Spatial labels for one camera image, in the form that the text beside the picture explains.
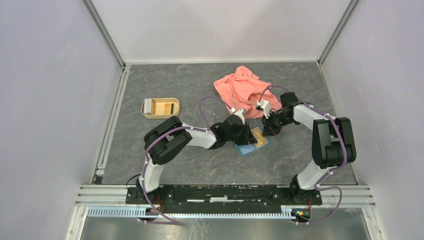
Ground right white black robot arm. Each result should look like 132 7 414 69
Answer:
256 92 357 204

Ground beige oval tray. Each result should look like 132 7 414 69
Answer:
140 97 180 119

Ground blue card holder wallet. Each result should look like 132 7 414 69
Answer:
234 126 271 156

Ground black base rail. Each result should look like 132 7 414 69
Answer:
125 184 323 215

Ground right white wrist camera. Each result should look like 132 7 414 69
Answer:
256 100 271 119

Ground grey card stack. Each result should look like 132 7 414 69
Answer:
142 98 155 115

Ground white slotted cable duct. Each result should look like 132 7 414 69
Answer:
86 206 310 220

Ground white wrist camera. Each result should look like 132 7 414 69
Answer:
230 107 247 125
256 100 271 119

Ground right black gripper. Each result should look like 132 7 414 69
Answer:
260 110 295 137

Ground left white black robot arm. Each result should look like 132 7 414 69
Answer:
136 114 258 204

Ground pink crumpled cloth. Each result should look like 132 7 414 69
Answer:
213 66 282 119

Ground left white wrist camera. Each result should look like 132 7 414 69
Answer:
230 107 247 125

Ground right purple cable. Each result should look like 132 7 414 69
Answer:
258 84 349 226

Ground purple cable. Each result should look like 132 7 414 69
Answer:
258 84 349 226
140 96 236 226

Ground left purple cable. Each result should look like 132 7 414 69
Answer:
140 96 236 226

